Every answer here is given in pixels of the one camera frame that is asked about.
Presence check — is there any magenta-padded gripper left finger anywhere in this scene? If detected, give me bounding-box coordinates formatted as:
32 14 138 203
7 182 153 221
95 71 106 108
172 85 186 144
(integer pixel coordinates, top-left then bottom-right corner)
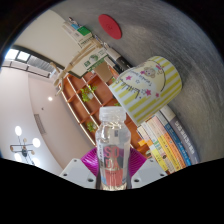
59 148 99 190

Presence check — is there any tan chair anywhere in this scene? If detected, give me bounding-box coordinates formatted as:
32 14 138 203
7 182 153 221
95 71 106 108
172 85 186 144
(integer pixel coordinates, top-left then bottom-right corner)
93 61 114 84

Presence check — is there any orange wooden shelf unit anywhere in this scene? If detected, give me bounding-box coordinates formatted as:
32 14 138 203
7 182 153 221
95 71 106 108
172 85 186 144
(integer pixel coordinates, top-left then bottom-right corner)
59 71 149 158

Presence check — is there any grey curtain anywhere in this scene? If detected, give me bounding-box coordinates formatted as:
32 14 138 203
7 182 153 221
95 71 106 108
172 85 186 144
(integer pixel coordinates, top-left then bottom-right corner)
26 54 57 79

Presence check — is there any window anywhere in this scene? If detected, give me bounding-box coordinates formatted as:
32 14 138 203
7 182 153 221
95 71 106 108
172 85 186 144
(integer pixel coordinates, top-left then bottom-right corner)
3 48 31 63

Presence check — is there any stack of white flat boxes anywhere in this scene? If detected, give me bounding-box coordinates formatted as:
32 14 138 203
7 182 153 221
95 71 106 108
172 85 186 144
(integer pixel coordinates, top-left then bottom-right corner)
63 19 88 48

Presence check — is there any stack of black books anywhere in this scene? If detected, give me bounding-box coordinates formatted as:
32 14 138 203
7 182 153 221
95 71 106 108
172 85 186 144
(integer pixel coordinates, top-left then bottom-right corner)
99 41 132 73

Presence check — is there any yellow striped white mug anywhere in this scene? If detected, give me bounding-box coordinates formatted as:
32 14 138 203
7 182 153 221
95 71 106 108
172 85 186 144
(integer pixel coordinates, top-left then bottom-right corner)
109 55 183 127

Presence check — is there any flat round red coaster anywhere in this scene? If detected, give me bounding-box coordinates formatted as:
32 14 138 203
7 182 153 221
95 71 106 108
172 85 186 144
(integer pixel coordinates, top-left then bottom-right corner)
97 13 123 40

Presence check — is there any branched ceiling lamp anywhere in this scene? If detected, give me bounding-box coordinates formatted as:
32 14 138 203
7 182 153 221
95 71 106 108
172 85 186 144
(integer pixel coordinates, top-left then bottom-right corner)
9 124 42 168

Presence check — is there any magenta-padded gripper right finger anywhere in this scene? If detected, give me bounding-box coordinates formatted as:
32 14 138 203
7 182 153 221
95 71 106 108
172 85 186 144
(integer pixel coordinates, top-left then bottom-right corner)
128 148 168 190

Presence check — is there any stack of colourful books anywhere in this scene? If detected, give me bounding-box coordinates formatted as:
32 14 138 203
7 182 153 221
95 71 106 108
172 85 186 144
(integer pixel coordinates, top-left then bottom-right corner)
135 105 201 174

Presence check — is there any small green and white box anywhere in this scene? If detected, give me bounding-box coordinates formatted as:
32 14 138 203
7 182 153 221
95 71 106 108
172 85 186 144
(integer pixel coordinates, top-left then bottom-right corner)
77 25 93 40

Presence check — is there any tall green and white carton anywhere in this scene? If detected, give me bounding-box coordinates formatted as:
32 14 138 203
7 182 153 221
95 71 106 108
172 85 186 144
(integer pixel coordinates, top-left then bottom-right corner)
83 48 109 73

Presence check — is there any ceiling air vent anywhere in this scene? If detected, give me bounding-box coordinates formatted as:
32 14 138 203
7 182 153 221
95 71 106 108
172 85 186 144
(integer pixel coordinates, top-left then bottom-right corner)
33 113 47 135

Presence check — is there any clear bottle with red label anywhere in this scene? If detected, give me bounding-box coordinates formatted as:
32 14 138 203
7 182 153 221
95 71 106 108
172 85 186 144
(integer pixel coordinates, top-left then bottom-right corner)
94 105 132 191

